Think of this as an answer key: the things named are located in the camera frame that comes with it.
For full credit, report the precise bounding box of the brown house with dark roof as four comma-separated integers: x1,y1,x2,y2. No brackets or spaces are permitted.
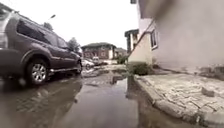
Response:
80,42,118,61

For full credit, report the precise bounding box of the pale car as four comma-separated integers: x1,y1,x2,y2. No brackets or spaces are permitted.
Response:
81,58,96,70

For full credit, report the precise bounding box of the low green bush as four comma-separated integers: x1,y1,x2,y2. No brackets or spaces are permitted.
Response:
126,61,154,76

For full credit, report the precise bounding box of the pale building with dark roof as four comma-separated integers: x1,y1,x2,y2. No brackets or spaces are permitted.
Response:
124,28,140,55

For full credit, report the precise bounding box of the raised stone pavement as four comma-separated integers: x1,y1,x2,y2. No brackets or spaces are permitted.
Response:
133,71,224,126

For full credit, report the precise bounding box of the dark grey SUV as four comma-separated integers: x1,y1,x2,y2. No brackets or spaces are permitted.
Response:
0,9,84,87

